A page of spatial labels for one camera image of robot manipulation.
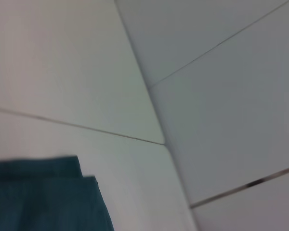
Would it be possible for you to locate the teal t-shirt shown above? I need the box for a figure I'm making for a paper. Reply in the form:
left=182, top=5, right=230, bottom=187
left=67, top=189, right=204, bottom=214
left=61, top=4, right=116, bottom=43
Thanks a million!
left=0, top=155, right=116, bottom=231

